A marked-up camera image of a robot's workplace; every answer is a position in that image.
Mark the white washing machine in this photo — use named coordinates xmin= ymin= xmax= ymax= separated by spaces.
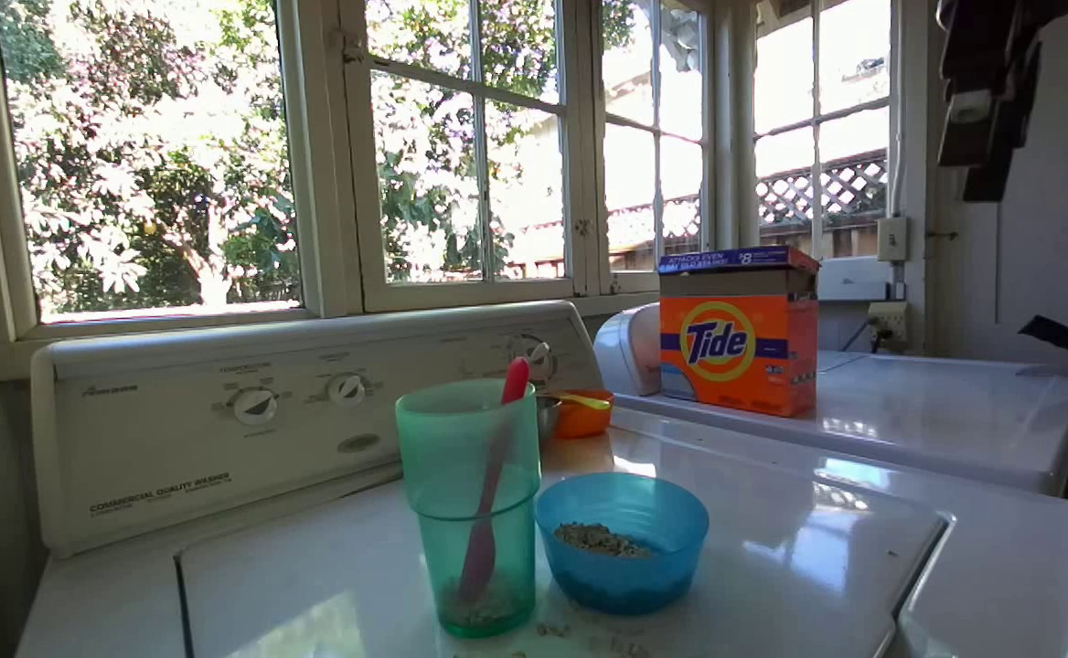
xmin=13 ymin=300 xmax=1068 ymax=658

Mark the green translucent plastic cup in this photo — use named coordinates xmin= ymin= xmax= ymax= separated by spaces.
xmin=390 ymin=377 xmax=546 ymax=643

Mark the blue plastic bowl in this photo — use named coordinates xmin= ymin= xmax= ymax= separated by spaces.
xmin=533 ymin=468 xmax=712 ymax=619

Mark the white dryer machine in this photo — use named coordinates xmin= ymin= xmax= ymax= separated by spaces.
xmin=588 ymin=300 xmax=1068 ymax=496

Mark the orange plastic bowl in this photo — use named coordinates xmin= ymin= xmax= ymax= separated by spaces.
xmin=547 ymin=385 xmax=618 ymax=442

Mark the brown grain food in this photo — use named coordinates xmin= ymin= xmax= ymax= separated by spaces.
xmin=551 ymin=524 xmax=660 ymax=564

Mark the wall power outlet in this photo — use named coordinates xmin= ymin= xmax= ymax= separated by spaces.
xmin=866 ymin=300 xmax=911 ymax=358

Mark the large washer timer dial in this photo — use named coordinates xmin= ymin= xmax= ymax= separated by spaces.
xmin=507 ymin=334 xmax=558 ymax=385

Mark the white box on wall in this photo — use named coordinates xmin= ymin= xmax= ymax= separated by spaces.
xmin=816 ymin=254 xmax=896 ymax=307

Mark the red plastic spoon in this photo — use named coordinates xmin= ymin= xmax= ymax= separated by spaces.
xmin=455 ymin=353 xmax=539 ymax=611

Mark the wooden lattice fence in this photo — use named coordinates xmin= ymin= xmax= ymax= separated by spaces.
xmin=754 ymin=151 xmax=894 ymax=243

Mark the wall light switch plate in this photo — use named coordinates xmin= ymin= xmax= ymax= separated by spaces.
xmin=874 ymin=216 xmax=916 ymax=262

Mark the orange Tide detergent box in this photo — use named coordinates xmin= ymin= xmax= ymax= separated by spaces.
xmin=654 ymin=246 xmax=824 ymax=419

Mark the white washer knob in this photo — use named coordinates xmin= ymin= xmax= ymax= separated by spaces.
xmin=223 ymin=385 xmax=284 ymax=428
xmin=326 ymin=372 xmax=372 ymax=411

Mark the white wooden window frame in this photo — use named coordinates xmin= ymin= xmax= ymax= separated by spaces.
xmin=0 ymin=0 xmax=928 ymax=380

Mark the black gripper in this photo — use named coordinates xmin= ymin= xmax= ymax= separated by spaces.
xmin=932 ymin=0 xmax=1050 ymax=204

